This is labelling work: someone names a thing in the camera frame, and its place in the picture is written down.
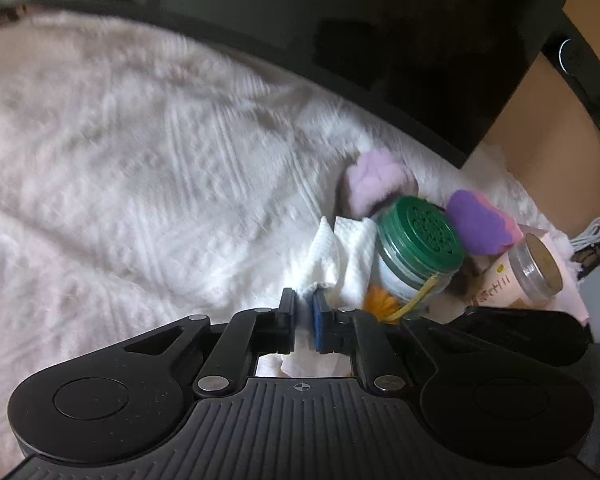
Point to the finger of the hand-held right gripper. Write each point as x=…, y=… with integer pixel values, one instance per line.
x=530, y=332

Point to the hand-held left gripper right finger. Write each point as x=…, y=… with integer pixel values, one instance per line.
x=322, y=325

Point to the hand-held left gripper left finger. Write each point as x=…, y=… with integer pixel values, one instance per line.
x=288, y=310

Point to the white paper tissue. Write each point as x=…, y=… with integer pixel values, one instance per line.
x=350, y=255

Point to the purple pink plush toy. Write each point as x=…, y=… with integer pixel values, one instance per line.
x=475, y=220

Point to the orange yellow soft item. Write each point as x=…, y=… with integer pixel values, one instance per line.
x=380, y=300

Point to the peach paper cup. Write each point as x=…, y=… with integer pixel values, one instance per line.
x=495, y=280

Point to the green-lid glass jar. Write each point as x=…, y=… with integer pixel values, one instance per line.
x=420, y=230

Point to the lilac fluffy ball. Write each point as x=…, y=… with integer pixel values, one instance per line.
x=375, y=180

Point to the white textured blanket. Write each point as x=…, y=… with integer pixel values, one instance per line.
x=130, y=160

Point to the black computer monitor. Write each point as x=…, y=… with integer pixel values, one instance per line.
x=330, y=20

